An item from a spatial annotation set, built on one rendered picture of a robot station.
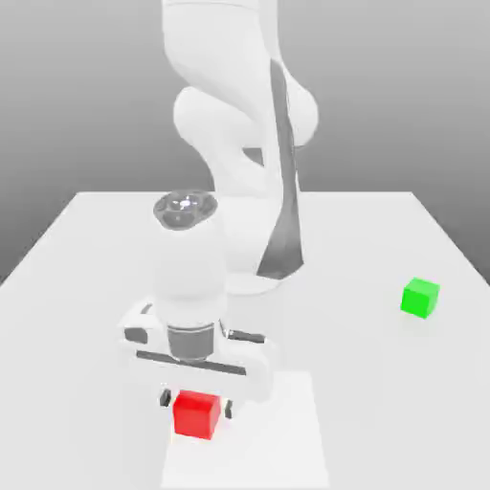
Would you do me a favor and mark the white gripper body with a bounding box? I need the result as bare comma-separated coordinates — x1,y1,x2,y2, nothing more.
118,339,278,404

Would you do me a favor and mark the small green cube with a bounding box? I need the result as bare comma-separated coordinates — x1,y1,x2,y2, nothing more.
399,278,441,321

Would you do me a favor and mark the small red cube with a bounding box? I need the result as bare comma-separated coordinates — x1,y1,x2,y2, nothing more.
172,389,223,442

